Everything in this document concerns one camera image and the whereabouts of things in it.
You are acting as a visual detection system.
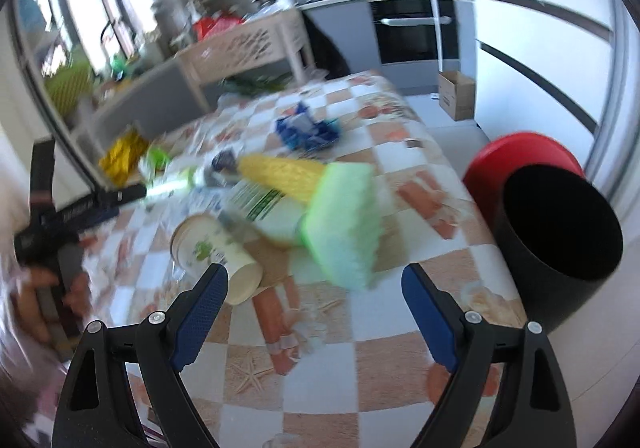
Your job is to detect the yellow foil bag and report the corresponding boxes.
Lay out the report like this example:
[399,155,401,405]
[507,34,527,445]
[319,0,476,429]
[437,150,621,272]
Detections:
[99,127,150,188]

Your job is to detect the yellow foam fruit net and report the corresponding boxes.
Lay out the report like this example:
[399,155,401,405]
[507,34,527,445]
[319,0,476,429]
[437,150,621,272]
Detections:
[238,154,326,204]

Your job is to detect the red plastic basket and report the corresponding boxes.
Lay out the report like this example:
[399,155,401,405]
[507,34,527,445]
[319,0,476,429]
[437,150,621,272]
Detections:
[193,12,243,41]

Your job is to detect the green onions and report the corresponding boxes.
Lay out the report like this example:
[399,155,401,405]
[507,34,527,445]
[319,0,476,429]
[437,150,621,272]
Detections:
[220,73,294,98]

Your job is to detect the left hand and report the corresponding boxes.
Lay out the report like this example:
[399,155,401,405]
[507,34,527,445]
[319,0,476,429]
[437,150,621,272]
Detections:
[13,267,91,344]

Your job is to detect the red round stool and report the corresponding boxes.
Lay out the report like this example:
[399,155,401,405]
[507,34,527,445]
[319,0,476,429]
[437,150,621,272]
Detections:
[462,131,585,228]

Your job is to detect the white green-label bottle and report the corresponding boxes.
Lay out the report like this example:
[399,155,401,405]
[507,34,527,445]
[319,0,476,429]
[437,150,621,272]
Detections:
[222,180,305,247]

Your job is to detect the green woven basket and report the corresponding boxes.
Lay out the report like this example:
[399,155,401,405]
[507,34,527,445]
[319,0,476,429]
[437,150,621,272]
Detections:
[44,62,94,117]

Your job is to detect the black trash bin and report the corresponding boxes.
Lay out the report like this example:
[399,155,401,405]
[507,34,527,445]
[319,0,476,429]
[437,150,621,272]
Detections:
[495,164,624,332]

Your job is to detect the paper cup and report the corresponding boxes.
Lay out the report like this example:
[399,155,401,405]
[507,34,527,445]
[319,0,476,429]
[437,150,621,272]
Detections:
[170,214,264,305]

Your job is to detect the green sponge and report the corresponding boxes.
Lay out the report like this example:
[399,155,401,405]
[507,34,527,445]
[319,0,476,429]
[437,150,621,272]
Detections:
[300,162,383,291]

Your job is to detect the checkered tablecloth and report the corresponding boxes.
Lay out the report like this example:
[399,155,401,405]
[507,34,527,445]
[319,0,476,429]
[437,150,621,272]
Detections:
[79,69,532,448]

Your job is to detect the cardboard box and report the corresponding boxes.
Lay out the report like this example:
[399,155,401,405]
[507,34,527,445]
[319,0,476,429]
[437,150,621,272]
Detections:
[438,70,476,122]

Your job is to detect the dark wrapper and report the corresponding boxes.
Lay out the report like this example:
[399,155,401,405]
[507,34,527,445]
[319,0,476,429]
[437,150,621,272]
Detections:
[206,149,242,188]

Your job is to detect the black built-in oven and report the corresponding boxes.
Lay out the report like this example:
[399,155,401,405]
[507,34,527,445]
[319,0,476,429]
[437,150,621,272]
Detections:
[370,0,459,64]

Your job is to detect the white green-cap bottle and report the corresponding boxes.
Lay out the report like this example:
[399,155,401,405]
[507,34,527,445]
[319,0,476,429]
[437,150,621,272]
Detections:
[145,166,206,199]

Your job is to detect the white refrigerator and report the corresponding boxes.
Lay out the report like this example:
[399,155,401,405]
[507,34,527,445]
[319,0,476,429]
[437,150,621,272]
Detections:
[456,0,626,169]

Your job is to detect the blue plastic bag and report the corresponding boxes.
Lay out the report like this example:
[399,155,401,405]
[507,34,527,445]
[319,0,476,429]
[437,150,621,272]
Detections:
[276,102,341,152]

